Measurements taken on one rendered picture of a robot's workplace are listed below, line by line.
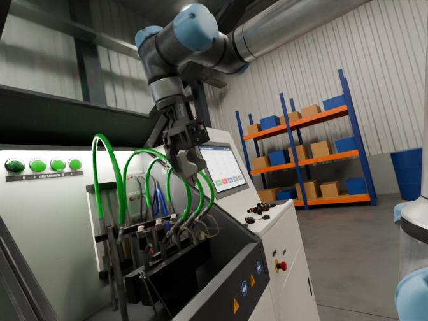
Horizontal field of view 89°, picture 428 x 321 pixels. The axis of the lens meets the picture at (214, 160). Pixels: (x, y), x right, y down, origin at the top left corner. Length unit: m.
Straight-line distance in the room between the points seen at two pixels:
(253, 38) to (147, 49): 0.22
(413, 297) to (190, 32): 0.44
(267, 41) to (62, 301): 0.96
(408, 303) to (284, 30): 0.43
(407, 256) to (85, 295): 0.94
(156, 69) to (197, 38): 0.12
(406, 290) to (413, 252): 0.04
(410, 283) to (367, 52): 7.13
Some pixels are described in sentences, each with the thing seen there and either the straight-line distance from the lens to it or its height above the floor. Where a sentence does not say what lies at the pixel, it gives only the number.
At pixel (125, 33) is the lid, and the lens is 0.83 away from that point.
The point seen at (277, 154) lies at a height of 1.51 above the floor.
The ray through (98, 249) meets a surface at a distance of 1.01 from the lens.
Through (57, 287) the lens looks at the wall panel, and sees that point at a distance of 0.97.
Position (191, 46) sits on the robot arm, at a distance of 0.46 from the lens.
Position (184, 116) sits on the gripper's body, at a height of 1.37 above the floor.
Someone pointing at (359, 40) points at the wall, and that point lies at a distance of 7.41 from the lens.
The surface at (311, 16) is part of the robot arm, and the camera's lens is 0.48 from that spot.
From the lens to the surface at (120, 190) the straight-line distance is 0.55.
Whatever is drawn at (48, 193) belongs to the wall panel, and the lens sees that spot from 0.94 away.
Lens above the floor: 1.22
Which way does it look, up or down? 4 degrees up
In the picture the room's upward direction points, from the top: 11 degrees counter-clockwise
